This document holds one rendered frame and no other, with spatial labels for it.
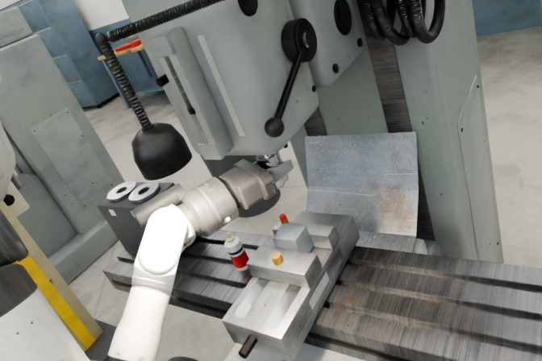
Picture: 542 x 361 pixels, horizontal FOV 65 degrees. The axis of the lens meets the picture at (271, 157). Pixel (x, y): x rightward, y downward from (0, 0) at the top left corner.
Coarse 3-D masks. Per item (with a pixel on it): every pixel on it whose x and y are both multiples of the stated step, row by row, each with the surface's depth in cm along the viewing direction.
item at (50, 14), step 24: (24, 0) 679; (48, 0) 677; (48, 24) 681; (72, 24) 708; (48, 48) 719; (72, 48) 708; (96, 48) 743; (72, 72) 723; (96, 72) 743; (96, 96) 742
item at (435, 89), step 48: (384, 0) 92; (432, 0) 93; (384, 48) 98; (432, 48) 94; (336, 96) 112; (384, 96) 104; (432, 96) 99; (480, 96) 136; (432, 144) 106; (480, 144) 134; (432, 192) 114; (480, 192) 133; (432, 240) 123; (480, 240) 133
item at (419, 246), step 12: (420, 240) 108; (420, 252) 105; (300, 348) 92; (312, 348) 91; (228, 360) 96; (240, 360) 95; (252, 360) 94; (264, 360) 93; (276, 360) 92; (300, 360) 90; (312, 360) 89; (324, 360) 88; (336, 360) 87; (348, 360) 86; (360, 360) 85
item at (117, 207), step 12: (120, 192) 128; (132, 192) 122; (144, 192) 122; (156, 192) 118; (108, 204) 124; (120, 204) 121; (132, 204) 118; (108, 216) 126; (120, 216) 122; (132, 216) 119; (120, 228) 126; (132, 228) 123; (144, 228) 119; (120, 240) 131; (132, 240) 127; (132, 252) 132
